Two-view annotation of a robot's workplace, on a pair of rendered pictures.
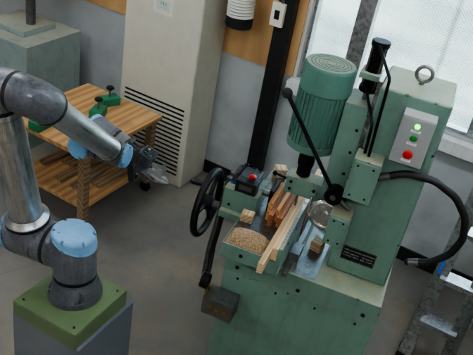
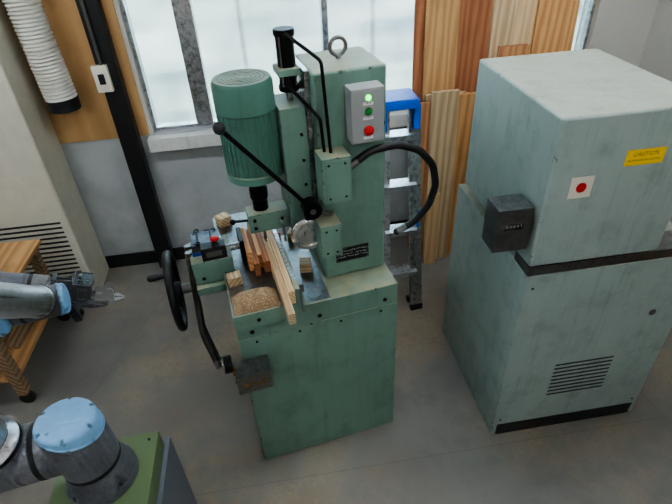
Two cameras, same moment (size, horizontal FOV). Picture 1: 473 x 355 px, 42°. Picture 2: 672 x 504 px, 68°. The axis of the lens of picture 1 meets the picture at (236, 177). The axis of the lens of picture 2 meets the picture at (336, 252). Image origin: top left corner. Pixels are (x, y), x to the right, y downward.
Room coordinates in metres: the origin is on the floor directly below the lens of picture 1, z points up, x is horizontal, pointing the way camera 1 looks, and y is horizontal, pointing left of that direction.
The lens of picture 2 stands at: (0.58, 0.30, 1.93)
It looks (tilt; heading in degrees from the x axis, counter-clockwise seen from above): 36 degrees down; 329
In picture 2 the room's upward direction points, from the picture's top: 3 degrees counter-clockwise
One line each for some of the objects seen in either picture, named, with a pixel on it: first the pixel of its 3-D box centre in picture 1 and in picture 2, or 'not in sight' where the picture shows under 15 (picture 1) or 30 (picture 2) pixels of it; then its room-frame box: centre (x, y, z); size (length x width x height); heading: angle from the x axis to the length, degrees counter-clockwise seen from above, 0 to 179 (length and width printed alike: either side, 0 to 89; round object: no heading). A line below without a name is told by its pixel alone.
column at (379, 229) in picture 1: (388, 179); (342, 168); (1.87, -0.52, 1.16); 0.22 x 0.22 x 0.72; 75
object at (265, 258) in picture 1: (286, 221); (272, 260); (1.85, -0.21, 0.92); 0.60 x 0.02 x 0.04; 165
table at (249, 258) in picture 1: (264, 210); (239, 264); (1.96, -0.13, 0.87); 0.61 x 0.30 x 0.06; 165
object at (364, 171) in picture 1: (363, 177); (333, 175); (1.74, -0.40, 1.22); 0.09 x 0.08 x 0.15; 75
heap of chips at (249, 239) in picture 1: (249, 237); (254, 296); (1.72, -0.08, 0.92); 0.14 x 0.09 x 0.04; 75
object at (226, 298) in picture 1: (219, 303); (253, 374); (1.73, -0.03, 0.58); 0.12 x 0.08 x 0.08; 75
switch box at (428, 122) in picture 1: (412, 138); (364, 112); (1.72, -0.51, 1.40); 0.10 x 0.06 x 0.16; 75
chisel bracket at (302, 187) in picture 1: (305, 186); (268, 218); (1.94, -0.25, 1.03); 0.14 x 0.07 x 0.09; 75
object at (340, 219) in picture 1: (338, 225); (328, 234); (1.74, -0.37, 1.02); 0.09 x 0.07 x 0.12; 165
